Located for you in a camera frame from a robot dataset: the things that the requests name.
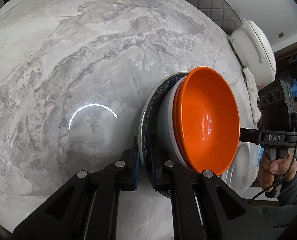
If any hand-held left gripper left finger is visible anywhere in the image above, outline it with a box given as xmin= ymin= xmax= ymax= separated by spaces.
xmin=12 ymin=135 xmax=141 ymax=240

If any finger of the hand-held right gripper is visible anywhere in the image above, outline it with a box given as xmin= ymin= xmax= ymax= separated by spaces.
xmin=239 ymin=128 xmax=263 ymax=144

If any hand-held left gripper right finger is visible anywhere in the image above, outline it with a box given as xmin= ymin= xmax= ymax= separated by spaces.
xmin=150 ymin=135 xmax=286 ymax=240

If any large white plate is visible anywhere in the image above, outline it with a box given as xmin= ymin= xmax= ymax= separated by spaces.
xmin=221 ymin=142 xmax=260 ymax=200

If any orange bowl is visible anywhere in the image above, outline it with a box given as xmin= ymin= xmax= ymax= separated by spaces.
xmin=174 ymin=66 xmax=240 ymax=176

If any white bowl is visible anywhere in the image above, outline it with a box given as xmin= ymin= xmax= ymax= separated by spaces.
xmin=157 ymin=79 xmax=189 ymax=168

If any blue patterned green bowl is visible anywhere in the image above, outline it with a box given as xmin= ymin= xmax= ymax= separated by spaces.
xmin=138 ymin=72 xmax=196 ymax=200

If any person's right forearm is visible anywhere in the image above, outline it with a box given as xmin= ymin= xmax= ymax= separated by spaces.
xmin=251 ymin=157 xmax=297 ymax=230

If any person's right hand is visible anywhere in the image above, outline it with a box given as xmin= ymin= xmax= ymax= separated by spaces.
xmin=259 ymin=152 xmax=297 ymax=192

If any white towel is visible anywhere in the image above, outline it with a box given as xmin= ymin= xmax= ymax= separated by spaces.
xmin=242 ymin=66 xmax=263 ymax=124

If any white and purple rice cooker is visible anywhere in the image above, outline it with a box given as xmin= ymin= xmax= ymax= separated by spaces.
xmin=228 ymin=17 xmax=277 ymax=87

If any grey quilted chair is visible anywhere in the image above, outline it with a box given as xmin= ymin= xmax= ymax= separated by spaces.
xmin=182 ymin=0 xmax=242 ymax=35

